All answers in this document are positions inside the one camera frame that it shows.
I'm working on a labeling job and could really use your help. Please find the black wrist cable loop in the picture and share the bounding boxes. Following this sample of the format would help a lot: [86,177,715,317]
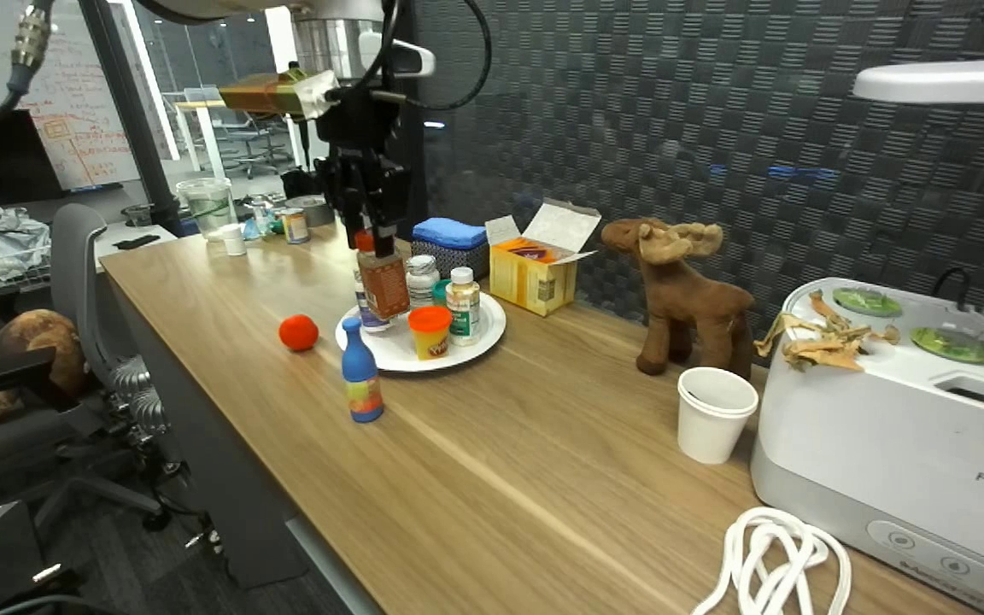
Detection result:
[382,0,496,117]

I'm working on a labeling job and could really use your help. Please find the dried brown leaves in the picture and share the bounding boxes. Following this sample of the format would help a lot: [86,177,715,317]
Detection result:
[754,289,904,377]

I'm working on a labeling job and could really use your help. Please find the white pill bottle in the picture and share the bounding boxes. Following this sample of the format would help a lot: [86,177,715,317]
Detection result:
[403,252,446,310]

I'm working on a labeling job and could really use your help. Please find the grey woven basket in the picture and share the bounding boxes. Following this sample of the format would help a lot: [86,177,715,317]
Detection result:
[408,235,494,289]

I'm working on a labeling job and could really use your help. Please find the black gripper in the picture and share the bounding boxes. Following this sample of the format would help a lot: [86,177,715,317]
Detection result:
[316,87,415,268]

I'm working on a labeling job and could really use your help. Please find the black appliance cable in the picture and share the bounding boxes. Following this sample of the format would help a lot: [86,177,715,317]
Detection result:
[930,264,974,310]

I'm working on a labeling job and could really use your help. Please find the black pillar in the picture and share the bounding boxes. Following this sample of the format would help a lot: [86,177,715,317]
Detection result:
[80,0,190,235]

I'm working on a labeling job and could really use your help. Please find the orange red ball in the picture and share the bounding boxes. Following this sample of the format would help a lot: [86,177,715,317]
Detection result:
[277,310,325,357]

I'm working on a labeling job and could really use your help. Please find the blue bottle colourful label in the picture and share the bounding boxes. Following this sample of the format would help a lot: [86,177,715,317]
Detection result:
[340,317,385,429]

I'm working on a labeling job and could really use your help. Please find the open yellow cardboard box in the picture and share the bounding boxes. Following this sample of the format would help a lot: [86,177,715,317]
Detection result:
[487,198,605,317]

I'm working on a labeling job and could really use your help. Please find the blue sponge cloth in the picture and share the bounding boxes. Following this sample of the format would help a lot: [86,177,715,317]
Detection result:
[411,215,490,252]

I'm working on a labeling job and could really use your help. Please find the brown plush toy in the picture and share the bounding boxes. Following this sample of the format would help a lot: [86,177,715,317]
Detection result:
[0,306,94,430]

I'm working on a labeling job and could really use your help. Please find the white desk lamp head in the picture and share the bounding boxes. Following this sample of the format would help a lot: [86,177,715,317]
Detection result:
[850,57,984,111]

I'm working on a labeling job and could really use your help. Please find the white paper cup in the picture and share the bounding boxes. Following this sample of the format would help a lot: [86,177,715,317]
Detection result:
[672,365,761,469]

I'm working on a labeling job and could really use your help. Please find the white paper plate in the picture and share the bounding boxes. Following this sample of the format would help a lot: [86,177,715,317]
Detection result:
[331,289,511,377]

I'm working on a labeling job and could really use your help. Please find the small white cup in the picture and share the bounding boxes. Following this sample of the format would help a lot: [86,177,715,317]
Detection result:
[216,223,251,259]

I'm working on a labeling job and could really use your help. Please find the orange lid yellow tub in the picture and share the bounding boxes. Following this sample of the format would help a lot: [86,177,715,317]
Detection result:
[408,300,454,362]

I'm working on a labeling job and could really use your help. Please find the white rope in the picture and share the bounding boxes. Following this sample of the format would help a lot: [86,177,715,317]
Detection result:
[691,505,858,615]

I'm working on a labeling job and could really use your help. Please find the brown plush moose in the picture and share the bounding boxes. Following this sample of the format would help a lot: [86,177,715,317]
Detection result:
[600,215,758,379]

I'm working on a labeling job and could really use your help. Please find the small labelled jar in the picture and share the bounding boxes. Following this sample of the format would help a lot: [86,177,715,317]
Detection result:
[281,207,316,245]

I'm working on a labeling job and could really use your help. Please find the orange lid spice jar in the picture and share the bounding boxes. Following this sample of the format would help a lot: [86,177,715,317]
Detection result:
[351,228,415,324]

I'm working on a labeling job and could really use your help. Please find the clear plastic container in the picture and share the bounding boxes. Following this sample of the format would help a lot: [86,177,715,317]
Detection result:
[177,174,241,235]

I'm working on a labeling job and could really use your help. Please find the grey office chair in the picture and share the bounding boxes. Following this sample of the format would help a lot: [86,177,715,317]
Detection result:
[0,202,223,574]

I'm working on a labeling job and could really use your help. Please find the whiteboard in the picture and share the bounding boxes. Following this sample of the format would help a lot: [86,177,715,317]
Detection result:
[0,0,145,198]

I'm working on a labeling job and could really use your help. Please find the white bottle green label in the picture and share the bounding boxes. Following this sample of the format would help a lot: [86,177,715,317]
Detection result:
[446,264,481,342]

